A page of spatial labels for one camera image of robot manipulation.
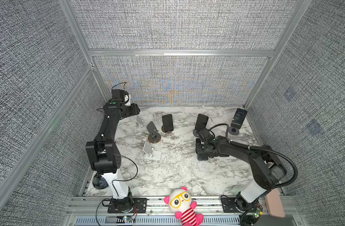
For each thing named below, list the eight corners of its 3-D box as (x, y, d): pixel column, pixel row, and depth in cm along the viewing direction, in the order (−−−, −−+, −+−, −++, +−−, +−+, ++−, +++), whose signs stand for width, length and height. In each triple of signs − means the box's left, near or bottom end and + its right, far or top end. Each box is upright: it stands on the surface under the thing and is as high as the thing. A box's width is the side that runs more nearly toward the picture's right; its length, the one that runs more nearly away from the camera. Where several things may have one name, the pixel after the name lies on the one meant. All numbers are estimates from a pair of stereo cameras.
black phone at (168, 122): (164, 133, 105) (163, 119, 93) (163, 129, 108) (162, 115, 95) (172, 131, 106) (172, 118, 94) (171, 127, 109) (171, 113, 96)
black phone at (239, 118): (228, 131, 106) (236, 116, 93) (229, 123, 111) (237, 108, 98) (236, 133, 105) (246, 118, 91) (237, 125, 110) (246, 110, 96)
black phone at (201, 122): (194, 133, 105) (197, 117, 91) (195, 129, 107) (199, 113, 93) (202, 136, 103) (207, 120, 89) (203, 132, 106) (208, 116, 91)
